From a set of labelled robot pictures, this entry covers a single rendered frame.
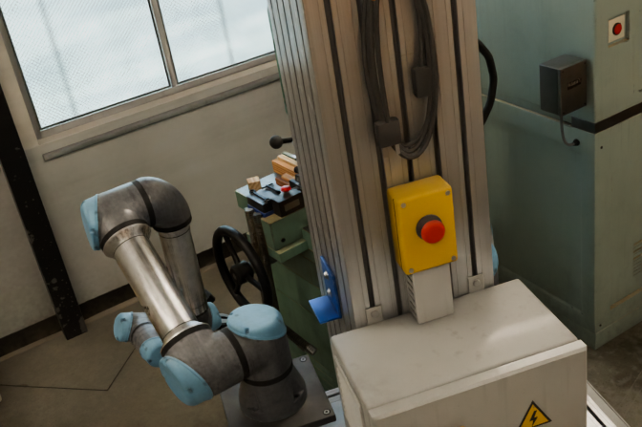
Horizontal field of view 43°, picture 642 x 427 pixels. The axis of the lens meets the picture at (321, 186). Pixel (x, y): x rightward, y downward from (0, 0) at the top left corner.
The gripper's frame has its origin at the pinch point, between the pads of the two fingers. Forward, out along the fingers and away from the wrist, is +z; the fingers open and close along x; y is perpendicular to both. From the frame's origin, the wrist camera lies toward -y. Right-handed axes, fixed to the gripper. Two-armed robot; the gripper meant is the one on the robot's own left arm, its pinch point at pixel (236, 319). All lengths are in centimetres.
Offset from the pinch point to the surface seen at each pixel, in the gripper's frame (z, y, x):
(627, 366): 143, 0, 37
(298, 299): 24.8, -3.4, -6.4
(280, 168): 22, -37, -31
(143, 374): 24, 69, -86
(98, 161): 9, -2, -142
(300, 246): 10.9, -24.9, 4.9
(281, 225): 4.0, -29.9, 2.9
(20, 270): -14, 49, -142
